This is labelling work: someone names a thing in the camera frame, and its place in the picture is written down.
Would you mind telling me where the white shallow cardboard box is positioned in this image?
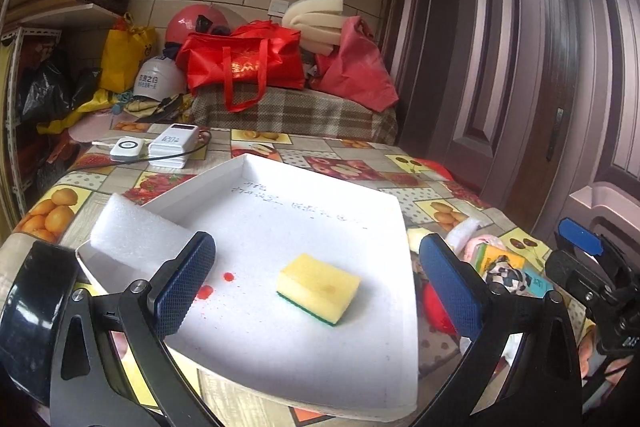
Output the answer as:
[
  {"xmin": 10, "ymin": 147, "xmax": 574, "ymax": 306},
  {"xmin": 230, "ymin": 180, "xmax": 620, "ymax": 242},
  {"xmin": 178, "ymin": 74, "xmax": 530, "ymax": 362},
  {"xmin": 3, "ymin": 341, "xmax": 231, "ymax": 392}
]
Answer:
[{"xmin": 77, "ymin": 155, "xmax": 419, "ymax": 421}]

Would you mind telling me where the white foam block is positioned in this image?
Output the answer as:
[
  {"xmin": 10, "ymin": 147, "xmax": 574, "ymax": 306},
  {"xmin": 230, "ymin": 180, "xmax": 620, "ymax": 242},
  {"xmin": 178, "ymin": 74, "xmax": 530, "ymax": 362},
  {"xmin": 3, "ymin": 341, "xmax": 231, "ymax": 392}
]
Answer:
[{"xmin": 89, "ymin": 194, "xmax": 194, "ymax": 277}]

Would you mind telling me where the patterned hair scrunchie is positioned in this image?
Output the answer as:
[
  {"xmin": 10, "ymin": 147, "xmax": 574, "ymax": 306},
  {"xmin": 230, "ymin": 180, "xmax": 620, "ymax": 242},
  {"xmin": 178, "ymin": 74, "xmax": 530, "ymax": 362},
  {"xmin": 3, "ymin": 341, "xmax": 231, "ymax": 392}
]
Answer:
[{"xmin": 485, "ymin": 256, "xmax": 529, "ymax": 295}]

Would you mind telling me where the teal tissue pack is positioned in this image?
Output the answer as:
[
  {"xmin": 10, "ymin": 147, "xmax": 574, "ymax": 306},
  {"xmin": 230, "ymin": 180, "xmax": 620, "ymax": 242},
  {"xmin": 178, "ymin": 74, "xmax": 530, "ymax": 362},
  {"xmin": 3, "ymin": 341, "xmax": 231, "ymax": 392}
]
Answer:
[{"xmin": 522, "ymin": 265, "xmax": 554, "ymax": 298}]

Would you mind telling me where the yellow shopping bag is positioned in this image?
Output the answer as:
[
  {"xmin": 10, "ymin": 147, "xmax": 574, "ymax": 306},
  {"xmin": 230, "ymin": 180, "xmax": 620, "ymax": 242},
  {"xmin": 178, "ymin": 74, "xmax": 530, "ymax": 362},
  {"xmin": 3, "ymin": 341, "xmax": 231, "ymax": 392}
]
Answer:
[{"xmin": 99, "ymin": 12, "xmax": 157, "ymax": 93}]

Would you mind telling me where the fruit print tablecloth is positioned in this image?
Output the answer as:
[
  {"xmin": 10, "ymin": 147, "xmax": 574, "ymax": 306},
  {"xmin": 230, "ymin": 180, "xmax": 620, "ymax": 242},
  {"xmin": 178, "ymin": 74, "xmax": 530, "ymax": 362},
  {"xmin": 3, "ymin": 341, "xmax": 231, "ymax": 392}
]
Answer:
[{"xmin": 0, "ymin": 126, "xmax": 597, "ymax": 427}]

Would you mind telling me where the white helmet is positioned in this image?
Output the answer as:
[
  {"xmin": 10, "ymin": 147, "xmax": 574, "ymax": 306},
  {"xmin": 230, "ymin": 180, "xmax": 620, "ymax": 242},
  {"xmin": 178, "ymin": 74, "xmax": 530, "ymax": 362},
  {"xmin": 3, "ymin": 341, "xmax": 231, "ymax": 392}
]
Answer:
[{"xmin": 132, "ymin": 55, "xmax": 186, "ymax": 102}]

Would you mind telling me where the wall light switch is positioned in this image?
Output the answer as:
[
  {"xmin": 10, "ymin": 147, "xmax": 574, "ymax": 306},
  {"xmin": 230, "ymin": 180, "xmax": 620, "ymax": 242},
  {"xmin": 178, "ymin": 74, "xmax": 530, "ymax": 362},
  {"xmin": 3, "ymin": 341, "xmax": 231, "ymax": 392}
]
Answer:
[{"xmin": 268, "ymin": 0, "xmax": 290, "ymax": 17}]

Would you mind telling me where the metal storage shelf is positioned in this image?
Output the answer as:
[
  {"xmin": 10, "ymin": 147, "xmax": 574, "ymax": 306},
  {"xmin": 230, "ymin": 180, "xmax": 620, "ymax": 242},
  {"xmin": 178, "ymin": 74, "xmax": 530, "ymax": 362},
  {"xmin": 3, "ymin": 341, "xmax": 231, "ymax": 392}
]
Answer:
[{"xmin": 1, "ymin": 0, "xmax": 128, "ymax": 225}]

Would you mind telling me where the pink red plastic bag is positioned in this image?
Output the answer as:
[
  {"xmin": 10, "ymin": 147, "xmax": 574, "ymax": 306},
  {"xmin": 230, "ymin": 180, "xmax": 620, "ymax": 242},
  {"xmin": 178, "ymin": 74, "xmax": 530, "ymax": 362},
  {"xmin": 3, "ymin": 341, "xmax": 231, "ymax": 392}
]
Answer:
[{"xmin": 310, "ymin": 16, "xmax": 399, "ymax": 113}]

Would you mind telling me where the white small wireless charger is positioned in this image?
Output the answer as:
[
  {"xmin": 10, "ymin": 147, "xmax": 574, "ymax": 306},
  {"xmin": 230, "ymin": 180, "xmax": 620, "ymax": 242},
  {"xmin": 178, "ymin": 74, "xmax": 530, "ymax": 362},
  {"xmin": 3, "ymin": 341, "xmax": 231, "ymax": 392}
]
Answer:
[{"xmin": 110, "ymin": 136, "xmax": 144, "ymax": 162}]

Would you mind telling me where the cream foam roll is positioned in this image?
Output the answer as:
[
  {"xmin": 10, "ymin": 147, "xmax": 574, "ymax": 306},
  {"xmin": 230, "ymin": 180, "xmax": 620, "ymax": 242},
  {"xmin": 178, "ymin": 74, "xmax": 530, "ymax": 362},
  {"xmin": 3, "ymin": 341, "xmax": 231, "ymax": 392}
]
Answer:
[{"xmin": 281, "ymin": 0, "xmax": 346, "ymax": 56}]

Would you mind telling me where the black cable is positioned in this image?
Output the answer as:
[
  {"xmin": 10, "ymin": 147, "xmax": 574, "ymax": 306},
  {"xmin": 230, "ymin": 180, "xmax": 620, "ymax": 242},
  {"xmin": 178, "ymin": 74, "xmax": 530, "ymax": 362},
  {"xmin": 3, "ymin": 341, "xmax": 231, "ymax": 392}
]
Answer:
[{"xmin": 69, "ymin": 128, "xmax": 214, "ymax": 168}]

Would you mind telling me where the yellow green sponge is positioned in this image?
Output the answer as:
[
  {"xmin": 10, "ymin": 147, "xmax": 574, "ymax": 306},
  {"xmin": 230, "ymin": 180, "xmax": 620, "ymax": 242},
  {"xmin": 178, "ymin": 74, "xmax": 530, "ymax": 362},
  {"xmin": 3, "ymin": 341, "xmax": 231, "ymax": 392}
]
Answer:
[{"xmin": 277, "ymin": 254, "xmax": 360, "ymax": 326}]

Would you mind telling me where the pink plush toy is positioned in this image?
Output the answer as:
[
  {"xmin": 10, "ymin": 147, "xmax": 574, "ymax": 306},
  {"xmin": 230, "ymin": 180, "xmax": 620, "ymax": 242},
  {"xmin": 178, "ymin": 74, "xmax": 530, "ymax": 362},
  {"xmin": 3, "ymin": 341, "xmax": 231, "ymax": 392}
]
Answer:
[{"xmin": 445, "ymin": 218, "xmax": 506, "ymax": 263}]

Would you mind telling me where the red plush ball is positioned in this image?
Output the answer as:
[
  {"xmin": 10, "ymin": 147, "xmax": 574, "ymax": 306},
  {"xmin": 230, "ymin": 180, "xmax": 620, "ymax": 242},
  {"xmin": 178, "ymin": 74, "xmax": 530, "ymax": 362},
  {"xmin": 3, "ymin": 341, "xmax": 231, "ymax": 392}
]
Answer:
[{"xmin": 422, "ymin": 283, "xmax": 458, "ymax": 336}]

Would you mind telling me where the black smartphone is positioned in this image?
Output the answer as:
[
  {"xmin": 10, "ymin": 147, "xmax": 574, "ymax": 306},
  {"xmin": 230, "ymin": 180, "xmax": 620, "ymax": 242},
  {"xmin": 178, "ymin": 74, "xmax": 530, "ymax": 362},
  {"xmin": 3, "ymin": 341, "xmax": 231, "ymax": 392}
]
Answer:
[{"xmin": 1, "ymin": 241, "xmax": 79, "ymax": 405}]

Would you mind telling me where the white large power bank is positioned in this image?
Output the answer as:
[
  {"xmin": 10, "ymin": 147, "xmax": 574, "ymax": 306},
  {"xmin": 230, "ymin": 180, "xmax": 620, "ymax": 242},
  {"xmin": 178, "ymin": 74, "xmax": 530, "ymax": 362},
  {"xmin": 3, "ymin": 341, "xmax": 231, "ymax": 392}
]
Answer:
[{"xmin": 148, "ymin": 124, "xmax": 200, "ymax": 169}]

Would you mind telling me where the red tote bag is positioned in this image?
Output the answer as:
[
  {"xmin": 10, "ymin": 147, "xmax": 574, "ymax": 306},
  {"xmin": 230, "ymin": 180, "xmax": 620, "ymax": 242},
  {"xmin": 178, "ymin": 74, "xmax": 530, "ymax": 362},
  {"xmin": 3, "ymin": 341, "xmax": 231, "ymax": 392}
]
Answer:
[{"xmin": 176, "ymin": 20, "xmax": 305, "ymax": 113}]

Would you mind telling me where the plaid cloth covered bench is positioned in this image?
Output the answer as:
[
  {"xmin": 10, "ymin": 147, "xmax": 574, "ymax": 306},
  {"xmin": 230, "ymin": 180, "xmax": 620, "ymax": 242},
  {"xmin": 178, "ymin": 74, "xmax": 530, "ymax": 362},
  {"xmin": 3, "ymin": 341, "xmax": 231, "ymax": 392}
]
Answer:
[{"xmin": 190, "ymin": 86, "xmax": 398, "ymax": 144}]

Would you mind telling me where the red helmet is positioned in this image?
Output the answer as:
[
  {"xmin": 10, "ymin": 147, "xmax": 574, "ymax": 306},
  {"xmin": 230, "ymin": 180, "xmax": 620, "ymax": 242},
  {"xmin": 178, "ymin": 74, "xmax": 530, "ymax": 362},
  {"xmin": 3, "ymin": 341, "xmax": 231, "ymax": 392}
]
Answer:
[{"xmin": 165, "ymin": 3, "xmax": 231, "ymax": 44}]

